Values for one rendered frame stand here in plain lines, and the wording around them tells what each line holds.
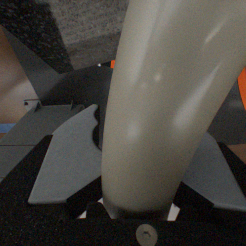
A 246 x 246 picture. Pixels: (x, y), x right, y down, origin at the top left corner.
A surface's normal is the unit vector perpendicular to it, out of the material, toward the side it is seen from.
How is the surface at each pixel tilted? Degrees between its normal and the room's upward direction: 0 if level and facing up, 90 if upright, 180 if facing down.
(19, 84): 0
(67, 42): 45
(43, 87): 0
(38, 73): 0
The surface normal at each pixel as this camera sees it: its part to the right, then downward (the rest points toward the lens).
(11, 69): -0.06, 0.58
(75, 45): 0.10, 0.98
